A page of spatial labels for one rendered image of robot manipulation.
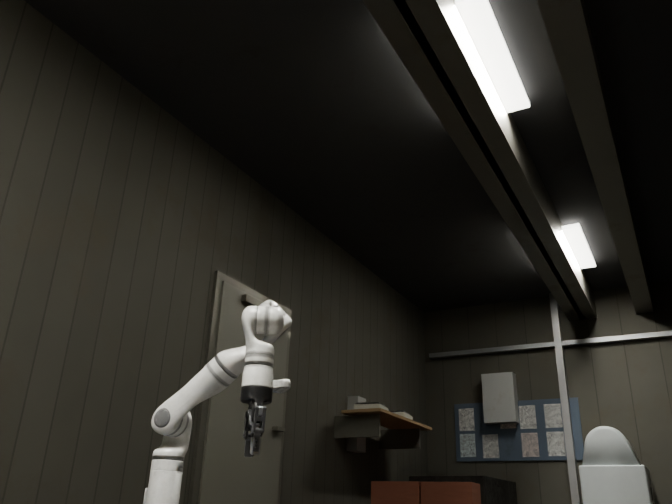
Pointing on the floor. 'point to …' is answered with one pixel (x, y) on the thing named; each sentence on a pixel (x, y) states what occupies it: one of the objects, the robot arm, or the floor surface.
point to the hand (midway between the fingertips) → (251, 450)
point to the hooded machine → (613, 470)
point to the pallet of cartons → (425, 492)
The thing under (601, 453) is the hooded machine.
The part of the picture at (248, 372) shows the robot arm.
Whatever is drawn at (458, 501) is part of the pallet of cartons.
